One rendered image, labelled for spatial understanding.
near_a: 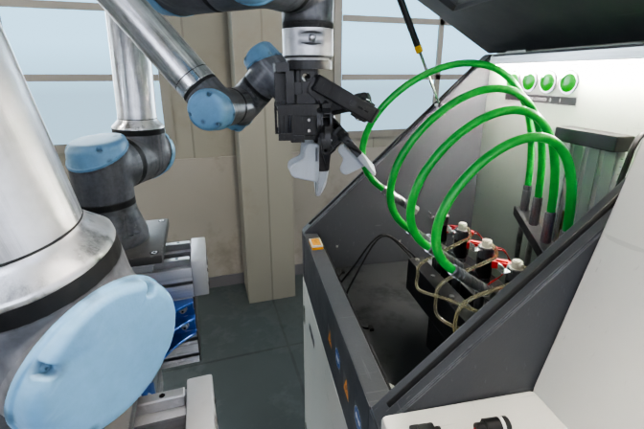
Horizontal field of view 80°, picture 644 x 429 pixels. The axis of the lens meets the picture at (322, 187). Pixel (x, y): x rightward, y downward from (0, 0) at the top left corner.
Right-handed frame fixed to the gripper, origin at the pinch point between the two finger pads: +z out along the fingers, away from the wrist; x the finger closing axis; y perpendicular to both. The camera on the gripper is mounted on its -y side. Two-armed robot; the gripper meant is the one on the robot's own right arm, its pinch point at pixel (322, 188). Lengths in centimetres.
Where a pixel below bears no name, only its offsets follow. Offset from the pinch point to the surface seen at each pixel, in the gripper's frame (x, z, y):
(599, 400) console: 31.3, 17.9, -26.3
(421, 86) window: -198, -9, -109
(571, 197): 12.7, 0.0, -36.1
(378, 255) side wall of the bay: -43, 36, -26
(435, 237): 12.7, 4.5, -14.2
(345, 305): -5.1, 26.6, -5.8
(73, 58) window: -174, -26, 99
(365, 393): 16.7, 26.6, -3.2
